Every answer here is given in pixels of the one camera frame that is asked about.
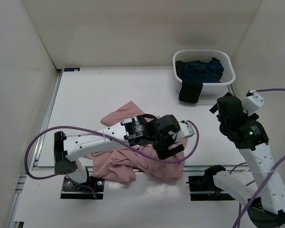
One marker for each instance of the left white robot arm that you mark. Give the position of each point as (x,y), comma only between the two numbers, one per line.
(128,133)

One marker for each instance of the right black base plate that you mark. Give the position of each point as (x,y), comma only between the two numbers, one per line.
(202,189)

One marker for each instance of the blue trousers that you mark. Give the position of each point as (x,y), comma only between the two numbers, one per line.
(203,72)

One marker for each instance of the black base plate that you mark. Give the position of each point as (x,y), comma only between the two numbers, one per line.
(202,189)
(92,189)

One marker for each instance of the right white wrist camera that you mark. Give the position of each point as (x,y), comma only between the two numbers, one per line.
(252,102)

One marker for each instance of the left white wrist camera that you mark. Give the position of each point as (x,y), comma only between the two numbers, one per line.
(186,131)

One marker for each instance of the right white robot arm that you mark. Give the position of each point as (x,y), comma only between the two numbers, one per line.
(265,206)

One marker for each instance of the pink trousers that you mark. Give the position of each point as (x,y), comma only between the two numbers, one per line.
(118,164)

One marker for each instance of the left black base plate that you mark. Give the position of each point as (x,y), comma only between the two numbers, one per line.
(92,189)

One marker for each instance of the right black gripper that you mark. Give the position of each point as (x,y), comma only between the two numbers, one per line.
(252,116)

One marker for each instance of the white plastic basket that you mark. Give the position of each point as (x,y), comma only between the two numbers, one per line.
(205,55)

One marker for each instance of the blue corner label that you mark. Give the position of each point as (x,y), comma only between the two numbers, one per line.
(72,69)

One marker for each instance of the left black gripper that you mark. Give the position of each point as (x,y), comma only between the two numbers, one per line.
(163,151)

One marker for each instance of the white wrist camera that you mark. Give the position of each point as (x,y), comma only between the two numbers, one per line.
(186,131)
(252,102)

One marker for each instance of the black trousers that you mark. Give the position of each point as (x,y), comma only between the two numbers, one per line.
(191,87)

